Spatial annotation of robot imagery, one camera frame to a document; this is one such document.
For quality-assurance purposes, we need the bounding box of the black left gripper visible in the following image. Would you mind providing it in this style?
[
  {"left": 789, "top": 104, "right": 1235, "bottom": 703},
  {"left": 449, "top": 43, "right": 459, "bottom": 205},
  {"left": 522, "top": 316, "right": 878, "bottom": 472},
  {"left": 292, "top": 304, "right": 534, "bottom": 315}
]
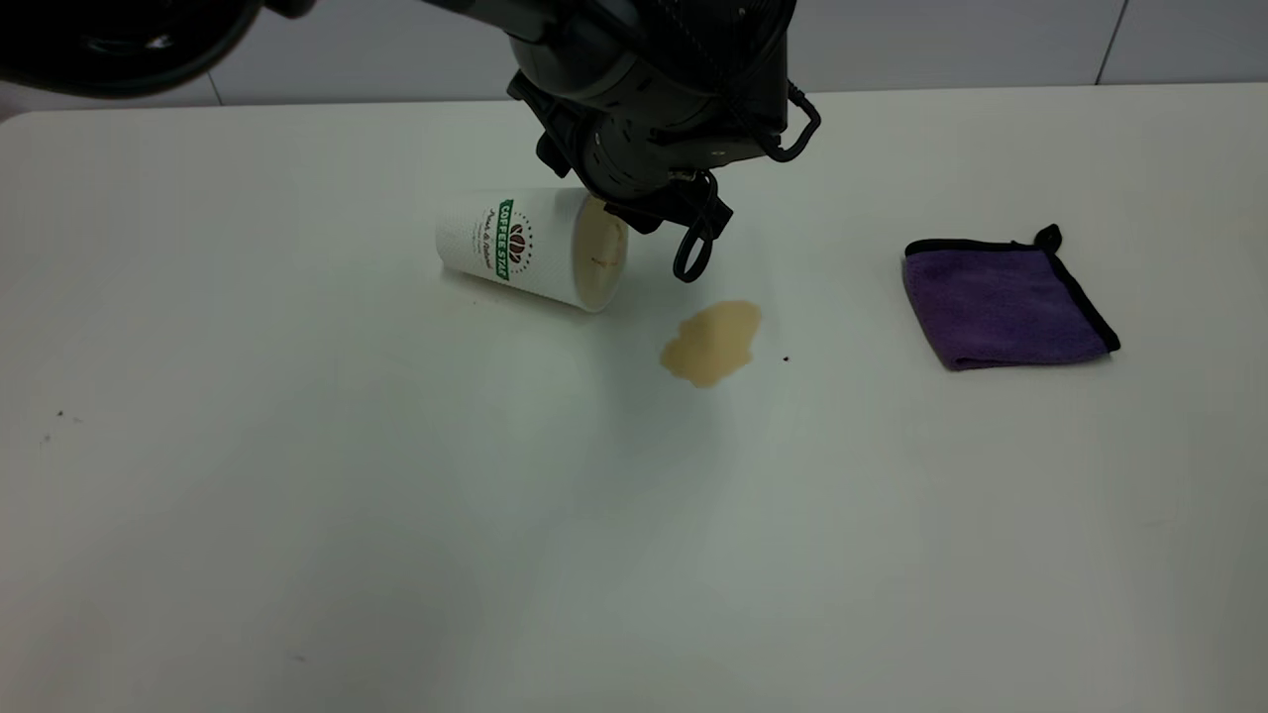
[{"left": 507, "top": 0, "right": 795, "bottom": 237}]

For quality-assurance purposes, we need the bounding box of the white paper coffee cup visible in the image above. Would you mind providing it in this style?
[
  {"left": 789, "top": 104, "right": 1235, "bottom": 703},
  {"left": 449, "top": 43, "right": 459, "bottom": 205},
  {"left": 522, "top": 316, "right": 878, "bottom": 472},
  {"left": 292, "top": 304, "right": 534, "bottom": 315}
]
[{"left": 435, "top": 187, "right": 629, "bottom": 314}]

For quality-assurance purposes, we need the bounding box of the purple cloth with black trim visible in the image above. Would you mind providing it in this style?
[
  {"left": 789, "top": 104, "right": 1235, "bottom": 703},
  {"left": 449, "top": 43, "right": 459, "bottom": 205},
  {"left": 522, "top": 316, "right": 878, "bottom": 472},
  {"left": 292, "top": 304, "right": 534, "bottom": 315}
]
[{"left": 902, "top": 225, "right": 1121, "bottom": 373}]

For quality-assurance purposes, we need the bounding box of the brown coffee spill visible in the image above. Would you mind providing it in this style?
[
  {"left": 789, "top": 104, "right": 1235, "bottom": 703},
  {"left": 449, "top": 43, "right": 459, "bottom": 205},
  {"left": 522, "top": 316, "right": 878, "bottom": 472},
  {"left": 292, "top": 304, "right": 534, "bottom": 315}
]
[{"left": 660, "top": 300, "right": 764, "bottom": 389}]

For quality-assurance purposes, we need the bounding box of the black looped cable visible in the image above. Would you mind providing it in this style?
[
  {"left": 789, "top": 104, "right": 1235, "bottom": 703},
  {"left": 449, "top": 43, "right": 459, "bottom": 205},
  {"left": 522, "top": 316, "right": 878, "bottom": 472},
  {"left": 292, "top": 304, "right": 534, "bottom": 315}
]
[
  {"left": 672, "top": 170, "right": 718, "bottom": 284},
  {"left": 758, "top": 83, "right": 823, "bottom": 165}
]

